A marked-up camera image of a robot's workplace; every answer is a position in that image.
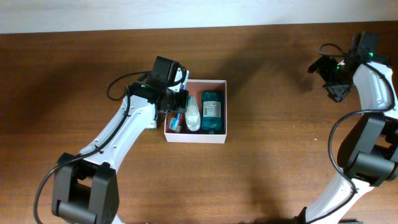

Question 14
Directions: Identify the green Colgate toothpaste tube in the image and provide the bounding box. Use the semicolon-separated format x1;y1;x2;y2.
175;113;184;133

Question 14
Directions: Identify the green Dettol soap bar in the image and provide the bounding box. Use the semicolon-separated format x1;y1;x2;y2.
146;113;165;129

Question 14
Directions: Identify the teal Listerine mouthwash bottle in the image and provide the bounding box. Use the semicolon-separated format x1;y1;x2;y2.
201;90;224;134

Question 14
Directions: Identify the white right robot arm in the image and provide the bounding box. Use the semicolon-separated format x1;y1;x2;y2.
294;31;397;223

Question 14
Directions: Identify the clear foam soap pump bottle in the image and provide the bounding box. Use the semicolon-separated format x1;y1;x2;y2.
185;96;201;132

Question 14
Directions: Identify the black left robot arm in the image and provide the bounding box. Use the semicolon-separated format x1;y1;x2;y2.
51;81;188;224

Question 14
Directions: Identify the blue white toothbrush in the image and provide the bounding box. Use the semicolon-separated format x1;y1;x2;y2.
169;70;189;132

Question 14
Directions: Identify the pink box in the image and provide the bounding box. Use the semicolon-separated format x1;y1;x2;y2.
164;79;228;144

